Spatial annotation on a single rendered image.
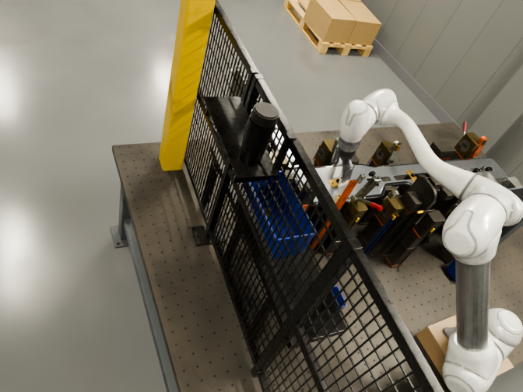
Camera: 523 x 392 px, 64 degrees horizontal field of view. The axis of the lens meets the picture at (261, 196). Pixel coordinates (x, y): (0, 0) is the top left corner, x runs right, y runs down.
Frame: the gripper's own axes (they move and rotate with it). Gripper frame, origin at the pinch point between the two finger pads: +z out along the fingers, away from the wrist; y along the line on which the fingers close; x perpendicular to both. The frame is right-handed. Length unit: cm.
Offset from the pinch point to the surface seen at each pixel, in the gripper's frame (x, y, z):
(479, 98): -250, 140, 127
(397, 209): -17.3, -22.6, 2.9
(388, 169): -33.4, 6.8, 14.1
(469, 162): -91, 7, 30
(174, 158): 67, 42, 8
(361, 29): -191, 286, 124
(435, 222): -31.4, -32.3, 5.6
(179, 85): 59, 42, -34
